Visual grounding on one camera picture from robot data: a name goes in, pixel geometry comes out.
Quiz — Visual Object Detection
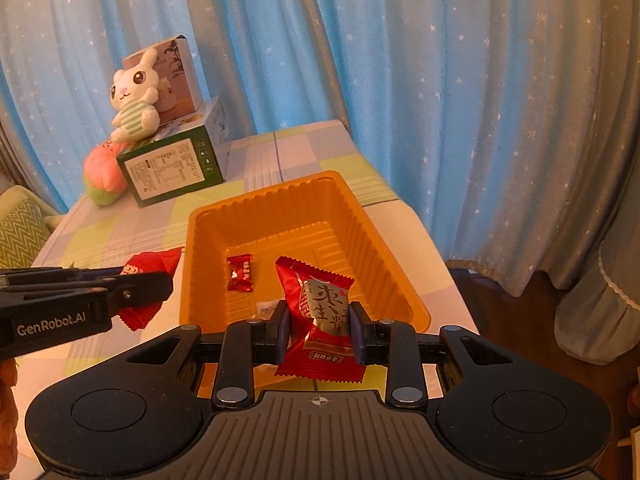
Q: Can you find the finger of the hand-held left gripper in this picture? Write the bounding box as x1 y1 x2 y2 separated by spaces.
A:
106 272 175 319
0 266 128 289

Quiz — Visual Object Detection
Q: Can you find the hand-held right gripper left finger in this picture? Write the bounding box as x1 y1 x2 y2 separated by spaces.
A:
125 302 292 409

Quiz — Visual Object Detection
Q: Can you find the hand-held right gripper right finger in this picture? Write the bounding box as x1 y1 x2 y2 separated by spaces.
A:
349 302 517 408

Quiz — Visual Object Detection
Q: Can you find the plain red snack packet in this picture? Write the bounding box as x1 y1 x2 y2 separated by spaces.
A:
120 246 182 331

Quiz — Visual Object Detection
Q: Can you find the red packet with beige label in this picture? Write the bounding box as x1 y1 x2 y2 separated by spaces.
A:
275 256 366 385

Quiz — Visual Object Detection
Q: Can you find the red brown twisted candy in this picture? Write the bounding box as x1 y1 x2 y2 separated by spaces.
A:
226 255 255 292

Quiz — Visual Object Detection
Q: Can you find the orange plastic tray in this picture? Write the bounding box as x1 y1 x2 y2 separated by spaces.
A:
180 171 451 398

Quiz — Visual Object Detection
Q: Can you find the person's left hand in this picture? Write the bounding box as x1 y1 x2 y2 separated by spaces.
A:
0 357 21 466

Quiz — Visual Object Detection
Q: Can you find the green chevron pillow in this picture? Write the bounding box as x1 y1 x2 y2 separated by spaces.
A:
0 194 56 268

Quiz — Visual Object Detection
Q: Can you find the light green sofa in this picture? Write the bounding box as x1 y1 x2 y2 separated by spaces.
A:
0 184 63 233

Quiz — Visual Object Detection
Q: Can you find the pink green plush toy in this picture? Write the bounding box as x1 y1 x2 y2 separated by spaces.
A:
82 141 132 207

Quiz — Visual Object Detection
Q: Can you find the green cardboard box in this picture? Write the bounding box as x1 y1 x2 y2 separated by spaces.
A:
116 97 231 209

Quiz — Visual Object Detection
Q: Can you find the plaid pastel tablecloth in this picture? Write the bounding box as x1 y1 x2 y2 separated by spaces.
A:
15 119 481 391

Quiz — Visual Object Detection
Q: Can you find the white bunny plush toy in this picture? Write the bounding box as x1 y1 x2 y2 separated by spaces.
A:
110 47 161 148

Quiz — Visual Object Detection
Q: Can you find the tan upright cardboard box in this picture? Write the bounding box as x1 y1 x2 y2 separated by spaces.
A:
123 35 203 126

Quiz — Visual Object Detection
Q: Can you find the grey lace-trim chair cover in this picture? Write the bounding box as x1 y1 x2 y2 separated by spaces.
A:
552 232 640 366

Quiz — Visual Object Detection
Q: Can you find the blue star-print curtain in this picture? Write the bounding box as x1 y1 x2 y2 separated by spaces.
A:
0 0 640 301

